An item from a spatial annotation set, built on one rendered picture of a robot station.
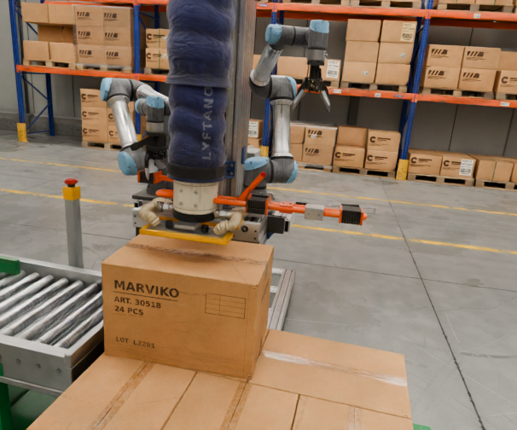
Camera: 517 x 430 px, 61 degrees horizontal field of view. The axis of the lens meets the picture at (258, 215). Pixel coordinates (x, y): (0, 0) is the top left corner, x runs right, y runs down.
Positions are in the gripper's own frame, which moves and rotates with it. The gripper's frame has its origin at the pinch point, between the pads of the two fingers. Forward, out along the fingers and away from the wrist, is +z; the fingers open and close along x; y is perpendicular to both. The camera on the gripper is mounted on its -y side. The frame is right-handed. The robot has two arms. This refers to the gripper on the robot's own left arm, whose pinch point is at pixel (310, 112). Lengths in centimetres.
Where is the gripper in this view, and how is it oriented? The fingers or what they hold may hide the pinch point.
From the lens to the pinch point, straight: 190.7
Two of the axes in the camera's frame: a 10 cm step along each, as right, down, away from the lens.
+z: -0.7, 9.5, 2.9
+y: -1.8, 2.8, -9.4
